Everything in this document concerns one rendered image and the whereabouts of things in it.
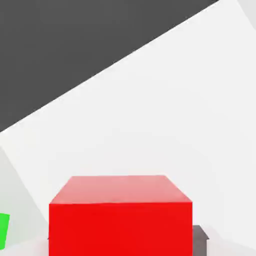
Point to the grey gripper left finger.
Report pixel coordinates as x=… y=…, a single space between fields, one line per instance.
x=36 y=249

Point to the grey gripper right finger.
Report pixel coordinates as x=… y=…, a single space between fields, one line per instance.
x=199 y=240

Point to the small green cube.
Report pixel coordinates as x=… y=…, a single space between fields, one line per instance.
x=3 y=231

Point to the small red cube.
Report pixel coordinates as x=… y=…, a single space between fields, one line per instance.
x=120 y=228

